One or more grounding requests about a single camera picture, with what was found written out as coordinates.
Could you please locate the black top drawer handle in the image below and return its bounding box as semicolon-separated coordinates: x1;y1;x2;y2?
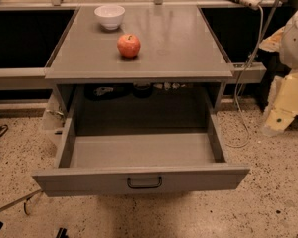
127;177;162;189

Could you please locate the white ceramic bowl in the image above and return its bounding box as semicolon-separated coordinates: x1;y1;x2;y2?
94;5;125;30

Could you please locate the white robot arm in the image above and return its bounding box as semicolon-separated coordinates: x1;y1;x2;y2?
259;10;298;137

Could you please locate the grey top drawer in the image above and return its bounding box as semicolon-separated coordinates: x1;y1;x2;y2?
32;87;249;196

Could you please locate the grey metal drawer cabinet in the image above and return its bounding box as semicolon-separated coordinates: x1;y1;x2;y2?
46;5;232;108

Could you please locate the red apple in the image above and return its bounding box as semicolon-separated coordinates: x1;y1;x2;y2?
117;34;141;58

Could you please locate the white power cable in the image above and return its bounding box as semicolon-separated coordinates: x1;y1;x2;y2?
225;4;265;149

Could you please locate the metal rod on floor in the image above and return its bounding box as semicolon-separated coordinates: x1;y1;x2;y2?
0;189;43;213

